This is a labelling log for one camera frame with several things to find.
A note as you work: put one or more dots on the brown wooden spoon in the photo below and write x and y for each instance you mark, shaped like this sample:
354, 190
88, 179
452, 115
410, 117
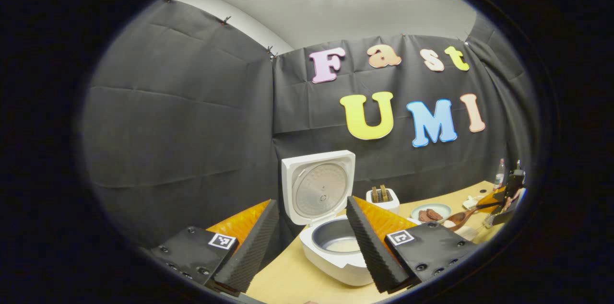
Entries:
461, 220

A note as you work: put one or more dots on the pale green round plate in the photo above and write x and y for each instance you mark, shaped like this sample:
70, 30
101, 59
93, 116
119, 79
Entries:
443, 208

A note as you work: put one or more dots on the brown bread slice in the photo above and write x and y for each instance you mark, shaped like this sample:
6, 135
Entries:
383, 192
374, 194

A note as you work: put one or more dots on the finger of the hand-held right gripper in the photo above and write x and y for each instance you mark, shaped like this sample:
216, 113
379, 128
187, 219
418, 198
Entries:
503, 215

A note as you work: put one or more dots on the black backdrop cloth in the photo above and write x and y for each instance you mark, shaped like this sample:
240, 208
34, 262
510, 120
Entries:
182, 126

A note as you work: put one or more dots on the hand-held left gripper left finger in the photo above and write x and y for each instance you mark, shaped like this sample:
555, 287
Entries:
252, 251

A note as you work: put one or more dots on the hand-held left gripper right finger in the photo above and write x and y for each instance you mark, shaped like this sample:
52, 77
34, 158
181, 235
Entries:
367, 246

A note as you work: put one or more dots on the brown cookie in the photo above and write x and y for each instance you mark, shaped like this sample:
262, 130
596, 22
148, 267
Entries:
435, 214
424, 216

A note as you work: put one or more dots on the clear plastic water bottle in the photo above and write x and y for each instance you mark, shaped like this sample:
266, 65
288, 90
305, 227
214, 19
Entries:
499, 177

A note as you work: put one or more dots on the white rice pile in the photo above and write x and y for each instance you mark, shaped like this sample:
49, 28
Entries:
449, 223

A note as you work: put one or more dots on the white toaster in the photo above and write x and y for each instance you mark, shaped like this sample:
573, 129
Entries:
383, 207

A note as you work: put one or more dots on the white rice cooker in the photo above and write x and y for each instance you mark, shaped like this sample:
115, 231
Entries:
331, 265

